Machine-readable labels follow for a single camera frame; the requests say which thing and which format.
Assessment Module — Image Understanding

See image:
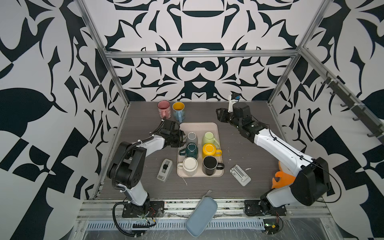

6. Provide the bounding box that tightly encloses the grey ceramic mug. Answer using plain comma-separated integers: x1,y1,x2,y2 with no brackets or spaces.
186,132,199,146

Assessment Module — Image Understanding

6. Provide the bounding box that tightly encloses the light blue butterfly mug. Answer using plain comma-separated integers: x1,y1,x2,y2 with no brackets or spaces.
172,102,185,123

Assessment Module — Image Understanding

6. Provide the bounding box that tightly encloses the pink ceramic mug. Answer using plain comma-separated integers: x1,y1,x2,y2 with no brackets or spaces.
157,100,172,119

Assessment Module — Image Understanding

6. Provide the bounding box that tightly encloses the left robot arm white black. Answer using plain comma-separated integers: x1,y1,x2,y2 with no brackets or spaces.
107,119,185,207

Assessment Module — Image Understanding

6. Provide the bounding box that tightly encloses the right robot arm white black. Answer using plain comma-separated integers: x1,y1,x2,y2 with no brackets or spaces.
216,103,332,208

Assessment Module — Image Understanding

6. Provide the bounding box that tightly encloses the dark green mug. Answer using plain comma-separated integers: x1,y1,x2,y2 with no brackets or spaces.
179,143,199,160

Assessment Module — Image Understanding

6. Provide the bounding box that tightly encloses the light green mug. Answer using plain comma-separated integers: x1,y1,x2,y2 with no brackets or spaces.
202,132,221,149

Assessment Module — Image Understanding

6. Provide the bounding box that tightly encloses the white cream mug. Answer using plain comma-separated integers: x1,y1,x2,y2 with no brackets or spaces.
177,157,198,177

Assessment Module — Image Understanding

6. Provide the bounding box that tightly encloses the yellow mug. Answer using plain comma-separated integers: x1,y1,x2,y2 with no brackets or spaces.
202,143,222,159

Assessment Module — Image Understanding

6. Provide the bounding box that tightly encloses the black mug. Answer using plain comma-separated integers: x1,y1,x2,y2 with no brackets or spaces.
202,156,225,176

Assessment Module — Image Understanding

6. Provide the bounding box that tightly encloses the beige serving tray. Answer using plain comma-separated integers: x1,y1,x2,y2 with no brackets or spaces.
177,123,224,178

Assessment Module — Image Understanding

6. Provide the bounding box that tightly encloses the orange shark plush toy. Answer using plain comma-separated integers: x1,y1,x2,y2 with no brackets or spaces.
272,162,296,189

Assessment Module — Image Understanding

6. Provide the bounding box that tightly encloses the blue-grey pencil case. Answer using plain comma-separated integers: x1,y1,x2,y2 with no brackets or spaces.
186,190,218,238

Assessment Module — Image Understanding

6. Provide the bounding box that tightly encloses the green circuit board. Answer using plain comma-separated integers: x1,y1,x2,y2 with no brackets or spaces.
264,218,284,236

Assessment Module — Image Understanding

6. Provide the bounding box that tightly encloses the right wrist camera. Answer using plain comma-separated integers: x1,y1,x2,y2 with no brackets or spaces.
228,93,241,113

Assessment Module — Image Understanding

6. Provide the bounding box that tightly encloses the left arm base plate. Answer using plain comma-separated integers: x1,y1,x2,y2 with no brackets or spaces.
122,197,165,218

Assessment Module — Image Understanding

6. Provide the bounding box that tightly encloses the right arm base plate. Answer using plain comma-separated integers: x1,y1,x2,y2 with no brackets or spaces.
244,193,287,217

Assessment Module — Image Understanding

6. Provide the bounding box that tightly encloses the white cable duct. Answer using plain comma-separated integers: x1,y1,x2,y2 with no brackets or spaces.
87,219,265,231

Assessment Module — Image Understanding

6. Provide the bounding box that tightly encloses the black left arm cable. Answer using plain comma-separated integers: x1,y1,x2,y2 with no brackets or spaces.
111,118,166,238

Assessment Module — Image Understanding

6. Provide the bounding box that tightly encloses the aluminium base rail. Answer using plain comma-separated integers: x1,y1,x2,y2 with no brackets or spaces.
77,196,332,221

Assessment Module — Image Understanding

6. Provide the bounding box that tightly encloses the wall hook rack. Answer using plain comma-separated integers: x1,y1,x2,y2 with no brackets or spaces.
320,72,384,145

